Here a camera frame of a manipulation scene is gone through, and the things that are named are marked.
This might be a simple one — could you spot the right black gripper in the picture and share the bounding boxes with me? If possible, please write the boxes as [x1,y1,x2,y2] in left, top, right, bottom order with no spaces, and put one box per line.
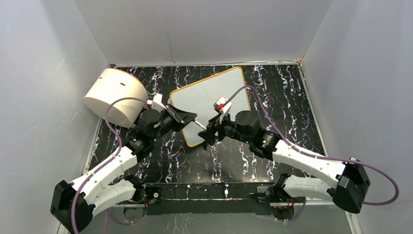
[197,110,252,147]

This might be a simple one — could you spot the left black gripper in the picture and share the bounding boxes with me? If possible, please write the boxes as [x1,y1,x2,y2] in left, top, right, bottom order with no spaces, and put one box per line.
[151,104,197,143]

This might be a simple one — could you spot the white marker pen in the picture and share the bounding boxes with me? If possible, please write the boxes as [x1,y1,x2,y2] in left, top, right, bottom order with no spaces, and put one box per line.
[193,119,207,130]

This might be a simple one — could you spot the yellow framed whiteboard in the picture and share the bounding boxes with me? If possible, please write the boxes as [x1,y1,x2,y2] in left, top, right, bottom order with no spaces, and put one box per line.
[169,66,251,147]

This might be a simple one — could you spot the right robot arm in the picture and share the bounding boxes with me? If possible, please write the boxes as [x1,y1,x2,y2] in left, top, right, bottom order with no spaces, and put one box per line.
[198,111,371,214]

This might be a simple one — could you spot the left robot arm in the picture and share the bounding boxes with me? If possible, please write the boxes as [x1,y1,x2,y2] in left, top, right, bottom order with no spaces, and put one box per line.
[50,105,197,234]

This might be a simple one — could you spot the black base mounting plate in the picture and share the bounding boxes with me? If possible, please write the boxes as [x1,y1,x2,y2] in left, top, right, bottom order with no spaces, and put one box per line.
[145,182,278,215]

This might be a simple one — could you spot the cream cylindrical box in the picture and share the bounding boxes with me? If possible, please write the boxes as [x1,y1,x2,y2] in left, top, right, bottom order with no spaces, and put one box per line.
[83,68,149,128]

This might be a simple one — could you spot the wire whiteboard stand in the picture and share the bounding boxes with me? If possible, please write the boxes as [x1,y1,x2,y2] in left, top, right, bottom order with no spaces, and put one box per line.
[202,141,209,150]

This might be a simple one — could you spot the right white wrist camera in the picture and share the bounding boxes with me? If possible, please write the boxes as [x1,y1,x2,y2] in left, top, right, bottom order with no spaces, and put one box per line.
[213,96,232,124]

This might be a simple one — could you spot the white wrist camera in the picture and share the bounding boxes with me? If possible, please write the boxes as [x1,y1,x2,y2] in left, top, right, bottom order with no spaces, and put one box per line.
[213,96,232,124]
[147,93,166,112]

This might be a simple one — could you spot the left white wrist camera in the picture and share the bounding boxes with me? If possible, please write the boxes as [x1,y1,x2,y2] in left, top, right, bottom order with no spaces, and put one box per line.
[147,93,166,112]

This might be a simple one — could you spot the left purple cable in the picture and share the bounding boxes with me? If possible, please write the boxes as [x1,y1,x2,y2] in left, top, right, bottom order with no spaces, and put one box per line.
[70,97,149,234]

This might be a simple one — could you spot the aluminium frame rail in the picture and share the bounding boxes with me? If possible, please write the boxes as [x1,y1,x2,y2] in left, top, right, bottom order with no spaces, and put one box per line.
[57,182,362,234]

